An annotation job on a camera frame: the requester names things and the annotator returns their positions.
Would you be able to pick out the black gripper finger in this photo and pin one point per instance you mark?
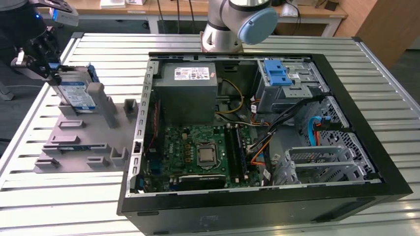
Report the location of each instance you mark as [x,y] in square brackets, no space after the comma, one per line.
[31,67]
[47,46]

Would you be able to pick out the hard disk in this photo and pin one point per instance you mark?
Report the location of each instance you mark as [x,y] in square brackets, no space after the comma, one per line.
[77,94]

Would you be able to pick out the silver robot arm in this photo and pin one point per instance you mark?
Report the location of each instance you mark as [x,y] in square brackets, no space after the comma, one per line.
[226,37]

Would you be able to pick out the metal disk bay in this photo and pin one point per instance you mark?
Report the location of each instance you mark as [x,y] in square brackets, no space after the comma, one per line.
[315,165]

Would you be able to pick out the grey desk foot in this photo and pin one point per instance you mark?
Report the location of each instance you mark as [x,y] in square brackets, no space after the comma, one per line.
[7,94]

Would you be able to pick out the wooden desk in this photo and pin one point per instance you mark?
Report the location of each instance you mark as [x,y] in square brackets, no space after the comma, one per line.
[105,12]

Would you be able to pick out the small white box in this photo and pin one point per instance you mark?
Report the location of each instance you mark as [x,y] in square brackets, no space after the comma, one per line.
[135,2]

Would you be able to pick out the grey parts rack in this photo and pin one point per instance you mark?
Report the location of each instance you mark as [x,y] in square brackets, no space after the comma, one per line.
[95,137]

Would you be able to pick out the RAM stick with blue label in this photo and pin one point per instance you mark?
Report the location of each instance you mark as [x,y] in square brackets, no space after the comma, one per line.
[74,148]

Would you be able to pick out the grey power supply unit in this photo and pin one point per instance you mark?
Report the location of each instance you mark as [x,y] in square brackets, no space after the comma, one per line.
[187,103]

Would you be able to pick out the green motherboard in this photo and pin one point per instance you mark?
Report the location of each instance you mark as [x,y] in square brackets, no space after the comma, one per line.
[183,152]

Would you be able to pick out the silver CPU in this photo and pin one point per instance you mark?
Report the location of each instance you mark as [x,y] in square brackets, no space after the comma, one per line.
[207,154]

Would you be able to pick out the black graphics card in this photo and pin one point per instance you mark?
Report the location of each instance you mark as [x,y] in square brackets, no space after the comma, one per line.
[201,182]

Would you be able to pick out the blue plastic drive latch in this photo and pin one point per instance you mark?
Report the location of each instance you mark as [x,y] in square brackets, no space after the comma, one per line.
[275,71]

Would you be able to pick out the metal drive cage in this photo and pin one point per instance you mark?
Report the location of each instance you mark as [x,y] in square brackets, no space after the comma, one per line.
[289,93]

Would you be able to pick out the black PC case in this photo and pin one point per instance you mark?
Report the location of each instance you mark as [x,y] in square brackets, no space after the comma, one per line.
[230,211]

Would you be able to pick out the wooden cabinet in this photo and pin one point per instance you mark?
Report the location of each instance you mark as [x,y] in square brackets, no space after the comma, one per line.
[387,29]

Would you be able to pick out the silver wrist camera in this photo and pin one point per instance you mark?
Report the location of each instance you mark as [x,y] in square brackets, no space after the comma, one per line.
[66,18]

